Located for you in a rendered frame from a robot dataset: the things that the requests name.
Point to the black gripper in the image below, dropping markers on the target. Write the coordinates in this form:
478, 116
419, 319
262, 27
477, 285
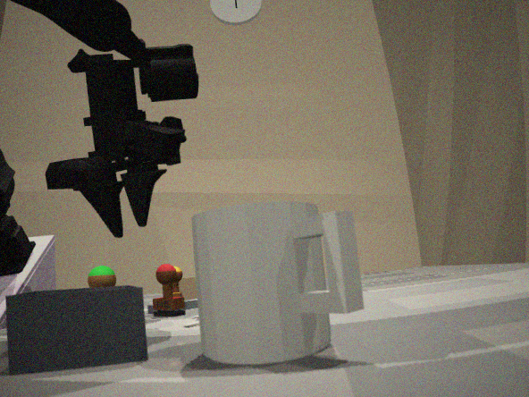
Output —
95, 176

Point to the white inspection card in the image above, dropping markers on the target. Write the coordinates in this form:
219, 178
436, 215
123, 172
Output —
194, 322

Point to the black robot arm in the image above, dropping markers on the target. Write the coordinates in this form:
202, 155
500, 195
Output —
165, 73

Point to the grey mug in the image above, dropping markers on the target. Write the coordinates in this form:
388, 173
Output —
261, 288

